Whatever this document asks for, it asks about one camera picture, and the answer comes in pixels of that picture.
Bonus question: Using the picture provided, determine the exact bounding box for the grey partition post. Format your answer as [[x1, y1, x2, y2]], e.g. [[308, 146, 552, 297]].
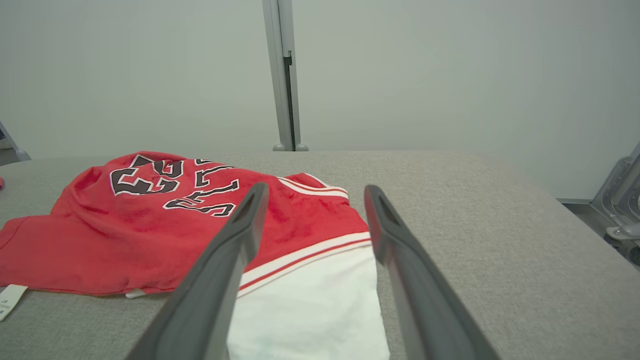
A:
[[262, 0, 310, 152]]

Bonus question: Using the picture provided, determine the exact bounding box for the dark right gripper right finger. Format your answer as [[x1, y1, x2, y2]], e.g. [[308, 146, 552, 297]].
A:
[[364, 185, 501, 360]]

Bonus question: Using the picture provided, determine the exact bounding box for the grey metal machine frame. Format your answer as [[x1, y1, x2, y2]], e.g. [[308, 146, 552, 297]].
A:
[[557, 142, 640, 271]]

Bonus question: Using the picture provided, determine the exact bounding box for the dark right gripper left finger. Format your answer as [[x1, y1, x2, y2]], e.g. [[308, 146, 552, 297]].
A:
[[127, 182, 270, 360]]

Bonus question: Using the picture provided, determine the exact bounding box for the grey metal tube frame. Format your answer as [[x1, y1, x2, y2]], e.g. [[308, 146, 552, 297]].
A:
[[0, 120, 32, 167]]

